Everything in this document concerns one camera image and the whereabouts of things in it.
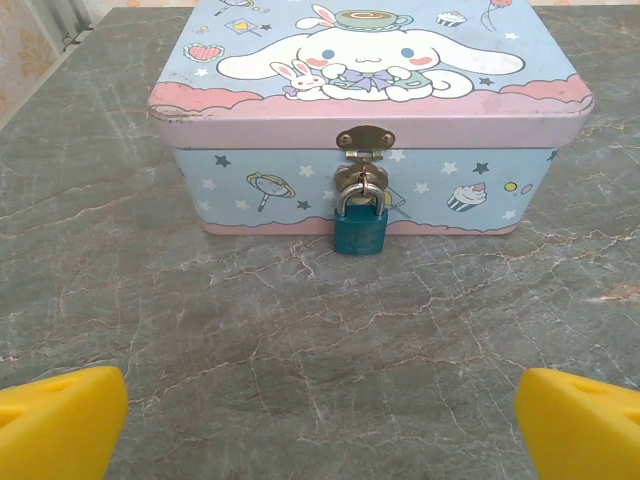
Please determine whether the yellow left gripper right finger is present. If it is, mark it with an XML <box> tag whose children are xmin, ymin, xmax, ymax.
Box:
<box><xmin>514</xmin><ymin>367</ymin><xmax>640</xmax><ymax>480</ymax></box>

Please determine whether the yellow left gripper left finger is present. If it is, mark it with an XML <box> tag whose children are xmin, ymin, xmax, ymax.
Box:
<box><xmin>0</xmin><ymin>365</ymin><xmax>129</xmax><ymax>480</ymax></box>

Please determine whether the teal padlock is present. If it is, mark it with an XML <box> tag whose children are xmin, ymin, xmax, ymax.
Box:
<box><xmin>332</xmin><ymin>182</ymin><xmax>391</xmax><ymax>256</ymax></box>

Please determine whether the cartoon bunny tin box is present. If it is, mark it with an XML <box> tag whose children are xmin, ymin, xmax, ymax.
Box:
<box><xmin>147</xmin><ymin>0</ymin><xmax>596</xmax><ymax>237</ymax></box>

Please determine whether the brass hasp latch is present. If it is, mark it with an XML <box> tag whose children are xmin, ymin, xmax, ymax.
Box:
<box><xmin>332</xmin><ymin>124</ymin><xmax>396</xmax><ymax>201</ymax></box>

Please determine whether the aluminium frame post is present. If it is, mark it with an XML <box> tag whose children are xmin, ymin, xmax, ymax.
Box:
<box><xmin>37</xmin><ymin>0</ymin><xmax>96</xmax><ymax>54</ymax></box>

